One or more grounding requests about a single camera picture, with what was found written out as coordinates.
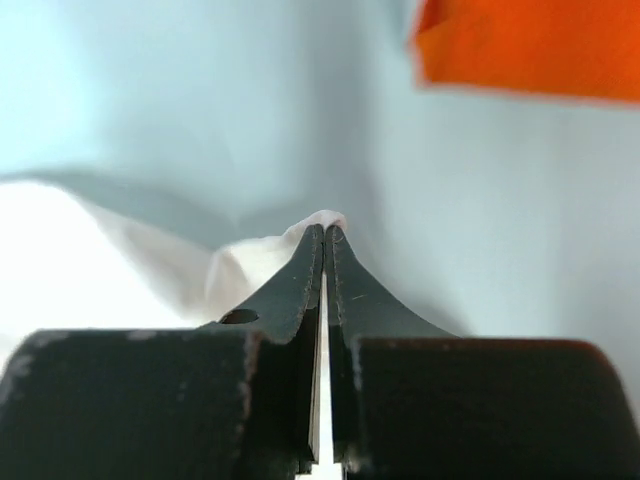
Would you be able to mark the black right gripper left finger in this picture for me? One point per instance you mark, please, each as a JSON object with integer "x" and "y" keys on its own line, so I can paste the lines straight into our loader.
{"x": 264, "y": 400}

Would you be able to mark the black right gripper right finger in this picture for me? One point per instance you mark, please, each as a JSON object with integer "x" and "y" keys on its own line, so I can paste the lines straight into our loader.
{"x": 358, "y": 305}

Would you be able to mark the white t-shirt red graphic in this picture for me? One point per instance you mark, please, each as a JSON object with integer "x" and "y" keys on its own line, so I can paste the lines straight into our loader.
{"x": 68, "y": 263}

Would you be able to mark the folded orange t-shirt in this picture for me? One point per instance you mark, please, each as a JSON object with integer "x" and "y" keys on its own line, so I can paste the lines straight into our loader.
{"x": 555, "y": 47}

